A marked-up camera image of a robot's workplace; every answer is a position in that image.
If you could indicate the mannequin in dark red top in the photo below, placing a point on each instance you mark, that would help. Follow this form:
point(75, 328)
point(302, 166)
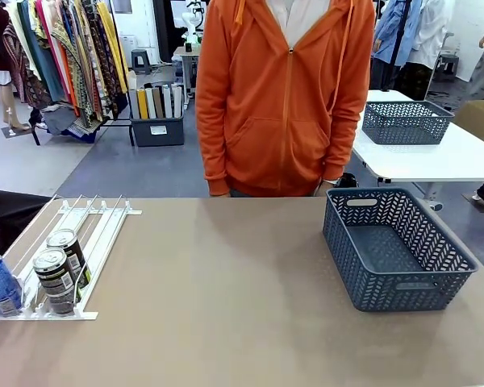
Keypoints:
point(0, 48)

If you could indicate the grey bin with fabric rolls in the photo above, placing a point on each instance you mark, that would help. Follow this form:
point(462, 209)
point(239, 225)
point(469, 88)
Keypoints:
point(157, 129)

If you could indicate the clothes rack with colourful garments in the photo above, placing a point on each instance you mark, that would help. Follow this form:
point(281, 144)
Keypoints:
point(76, 60)

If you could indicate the blue-grey plastic woven basket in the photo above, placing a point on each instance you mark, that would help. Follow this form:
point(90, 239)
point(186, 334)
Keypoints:
point(387, 290)
point(403, 125)

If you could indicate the blue shirt on hanger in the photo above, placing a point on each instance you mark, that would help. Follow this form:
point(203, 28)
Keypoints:
point(395, 28)

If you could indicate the black cloth cover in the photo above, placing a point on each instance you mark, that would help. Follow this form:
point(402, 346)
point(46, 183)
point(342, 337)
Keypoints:
point(8, 213)

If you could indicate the brown cardboard box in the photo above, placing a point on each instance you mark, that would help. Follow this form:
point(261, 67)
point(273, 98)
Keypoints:
point(482, 119)

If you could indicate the black Pepsi can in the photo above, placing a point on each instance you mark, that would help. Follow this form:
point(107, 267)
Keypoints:
point(73, 246)
point(56, 282)

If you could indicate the white table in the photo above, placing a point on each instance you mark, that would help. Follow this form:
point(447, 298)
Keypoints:
point(427, 159)

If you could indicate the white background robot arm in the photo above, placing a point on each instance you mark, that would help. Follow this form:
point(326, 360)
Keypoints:
point(191, 28)

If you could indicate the grey plastic step stool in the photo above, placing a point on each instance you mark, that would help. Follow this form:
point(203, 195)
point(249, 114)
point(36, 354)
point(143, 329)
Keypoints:
point(141, 60)
point(449, 64)

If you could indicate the white garment on hanger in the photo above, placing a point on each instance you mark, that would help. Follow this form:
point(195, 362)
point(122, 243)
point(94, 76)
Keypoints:
point(433, 32)

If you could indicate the person in orange hoodie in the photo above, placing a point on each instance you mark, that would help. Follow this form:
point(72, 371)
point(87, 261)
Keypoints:
point(266, 101)

